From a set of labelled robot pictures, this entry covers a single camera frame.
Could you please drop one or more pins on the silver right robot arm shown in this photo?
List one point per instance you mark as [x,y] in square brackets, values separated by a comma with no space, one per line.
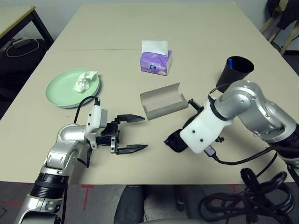
[247,102]

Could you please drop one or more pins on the wooden chair with jacket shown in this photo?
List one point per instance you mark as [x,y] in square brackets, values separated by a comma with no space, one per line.
[287,11]

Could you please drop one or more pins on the beige stool cushion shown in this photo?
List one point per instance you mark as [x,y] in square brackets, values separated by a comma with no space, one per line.
[279,9]

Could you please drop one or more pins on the white tissue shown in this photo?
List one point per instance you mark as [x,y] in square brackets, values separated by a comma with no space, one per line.
[81,84]

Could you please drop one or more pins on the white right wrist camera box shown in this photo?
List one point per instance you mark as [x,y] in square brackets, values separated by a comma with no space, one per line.
[203,133]

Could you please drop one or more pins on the dark grey robot torso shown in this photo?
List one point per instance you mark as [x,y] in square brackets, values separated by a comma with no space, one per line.
[130,205]

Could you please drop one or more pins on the blue pen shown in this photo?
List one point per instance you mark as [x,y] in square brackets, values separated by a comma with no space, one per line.
[230,63]

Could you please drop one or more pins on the green plastic plate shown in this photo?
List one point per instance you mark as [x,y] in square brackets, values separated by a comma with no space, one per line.
[60,91]

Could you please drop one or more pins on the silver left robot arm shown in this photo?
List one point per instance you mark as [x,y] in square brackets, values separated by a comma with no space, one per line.
[65,135]

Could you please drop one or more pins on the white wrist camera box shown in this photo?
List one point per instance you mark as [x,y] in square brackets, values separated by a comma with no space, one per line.
[203,133]
[94,120]

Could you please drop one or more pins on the black sunglasses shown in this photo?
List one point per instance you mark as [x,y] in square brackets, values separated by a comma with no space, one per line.
[175,143]

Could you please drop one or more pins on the purple tissue pack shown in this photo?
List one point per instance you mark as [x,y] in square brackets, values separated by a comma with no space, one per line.
[153,64]

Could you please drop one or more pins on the wooden stool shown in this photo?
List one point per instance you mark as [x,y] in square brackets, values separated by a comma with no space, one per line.
[288,42]

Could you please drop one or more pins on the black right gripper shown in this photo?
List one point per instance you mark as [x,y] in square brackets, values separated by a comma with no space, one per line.
[197,107]

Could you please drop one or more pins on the grey glasses case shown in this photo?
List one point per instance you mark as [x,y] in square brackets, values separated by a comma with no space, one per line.
[160,102]

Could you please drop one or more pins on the grey power adapter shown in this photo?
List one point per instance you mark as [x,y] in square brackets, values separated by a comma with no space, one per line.
[20,43]

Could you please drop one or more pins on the black paper cup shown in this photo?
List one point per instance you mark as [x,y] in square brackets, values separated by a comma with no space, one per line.
[231,74]

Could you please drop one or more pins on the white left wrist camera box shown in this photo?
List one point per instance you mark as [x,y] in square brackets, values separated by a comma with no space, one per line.
[94,120]

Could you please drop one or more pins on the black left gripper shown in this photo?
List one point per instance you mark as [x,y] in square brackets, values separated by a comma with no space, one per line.
[111,133]

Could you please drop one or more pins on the blue plastic plate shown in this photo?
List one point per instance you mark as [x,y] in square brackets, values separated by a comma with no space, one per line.
[98,92]

